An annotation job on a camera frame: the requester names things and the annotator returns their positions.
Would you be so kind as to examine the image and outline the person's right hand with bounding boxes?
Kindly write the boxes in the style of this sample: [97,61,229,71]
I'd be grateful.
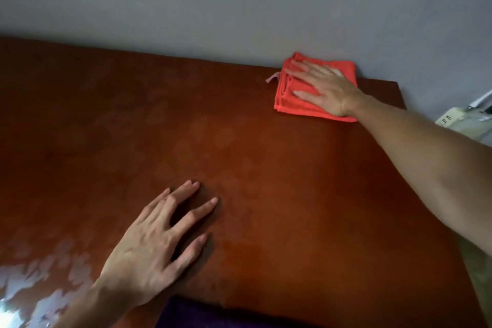
[284,60,368,118]

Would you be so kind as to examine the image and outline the person's left hand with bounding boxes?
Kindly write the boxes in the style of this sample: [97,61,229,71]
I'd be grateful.
[94,180,219,308]

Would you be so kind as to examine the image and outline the orange cloth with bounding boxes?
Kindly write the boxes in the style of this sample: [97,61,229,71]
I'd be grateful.
[273,51,359,123]

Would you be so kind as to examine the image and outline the cream wall socket box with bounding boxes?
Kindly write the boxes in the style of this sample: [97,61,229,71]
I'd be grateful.
[435,107,492,144]

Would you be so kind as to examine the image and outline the reddish brown wooden table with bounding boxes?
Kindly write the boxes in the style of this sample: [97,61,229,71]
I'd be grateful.
[0,35,489,328]

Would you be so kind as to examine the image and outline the white cable conduit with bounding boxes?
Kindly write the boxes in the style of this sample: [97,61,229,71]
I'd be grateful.
[467,89,492,110]

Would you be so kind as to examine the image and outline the purple cloth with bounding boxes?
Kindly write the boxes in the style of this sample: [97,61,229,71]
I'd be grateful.
[155,296,320,328]

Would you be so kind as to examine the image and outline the person's right forearm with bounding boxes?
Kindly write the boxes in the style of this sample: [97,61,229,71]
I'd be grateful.
[352,95,492,257]

